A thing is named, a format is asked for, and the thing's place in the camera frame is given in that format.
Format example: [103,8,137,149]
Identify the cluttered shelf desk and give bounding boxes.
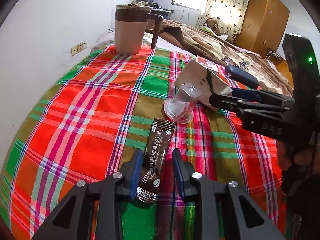
[135,0,174,20]

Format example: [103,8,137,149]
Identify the beige paper bag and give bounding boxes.
[175,56,232,112]

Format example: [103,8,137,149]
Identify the heart patterned curtain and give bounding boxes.
[196,0,249,38]

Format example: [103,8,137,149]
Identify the brown fleece bed blanket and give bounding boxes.
[159,20,293,96]

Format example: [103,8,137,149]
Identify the teddy bear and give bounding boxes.
[206,18,221,36]

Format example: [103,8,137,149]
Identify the clear plastic cup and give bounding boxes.
[164,83,201,124]

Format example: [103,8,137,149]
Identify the wall socket plate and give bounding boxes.
[71,41,87,56]

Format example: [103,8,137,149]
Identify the white floral pillow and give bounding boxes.
[91,28,114,53]

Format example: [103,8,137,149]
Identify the plaid red green blanket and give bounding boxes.
[1,46,286,239]

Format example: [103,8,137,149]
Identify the brown coffee sachet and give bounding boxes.
[136,118,175,205]

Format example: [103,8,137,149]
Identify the wooden wardrobe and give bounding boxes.
[233,0,290,57]

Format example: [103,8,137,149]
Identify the brown beige lidded mug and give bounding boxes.
[114,4,163,55]

